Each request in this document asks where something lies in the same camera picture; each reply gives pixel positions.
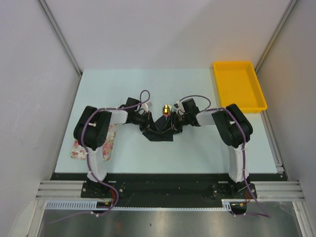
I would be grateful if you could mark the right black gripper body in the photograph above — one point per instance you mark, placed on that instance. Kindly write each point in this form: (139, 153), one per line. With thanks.
(178, 121)

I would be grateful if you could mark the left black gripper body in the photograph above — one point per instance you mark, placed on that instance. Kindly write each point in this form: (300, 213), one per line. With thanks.
(143, 121)

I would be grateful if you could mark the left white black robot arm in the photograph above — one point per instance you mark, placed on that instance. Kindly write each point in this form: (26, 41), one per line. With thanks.
(92, 130)

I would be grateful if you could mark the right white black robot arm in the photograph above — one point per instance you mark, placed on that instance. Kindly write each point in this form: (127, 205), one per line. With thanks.
(233, 127)

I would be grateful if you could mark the yellow plastic bin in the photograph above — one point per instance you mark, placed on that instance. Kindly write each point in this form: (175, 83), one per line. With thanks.
(237, 83)

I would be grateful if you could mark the floral pattern tray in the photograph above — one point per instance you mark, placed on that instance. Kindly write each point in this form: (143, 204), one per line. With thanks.
(107, 148)

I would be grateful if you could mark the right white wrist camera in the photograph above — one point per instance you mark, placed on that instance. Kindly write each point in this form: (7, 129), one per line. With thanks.
(178, 106)

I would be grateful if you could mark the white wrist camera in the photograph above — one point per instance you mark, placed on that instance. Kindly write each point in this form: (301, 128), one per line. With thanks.
(178, 106)
(147, 105)

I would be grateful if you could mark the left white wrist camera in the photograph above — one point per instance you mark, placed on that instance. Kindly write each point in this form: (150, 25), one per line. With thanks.
(147, 105)

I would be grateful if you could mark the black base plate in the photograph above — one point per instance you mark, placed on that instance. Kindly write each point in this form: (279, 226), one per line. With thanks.
(183, 190)

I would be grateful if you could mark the white slotted cable duct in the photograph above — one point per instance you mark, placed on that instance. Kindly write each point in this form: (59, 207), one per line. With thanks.
(71, 205)

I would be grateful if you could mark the aluminium frame rail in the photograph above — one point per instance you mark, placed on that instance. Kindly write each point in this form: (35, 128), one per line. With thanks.
(59, 190)

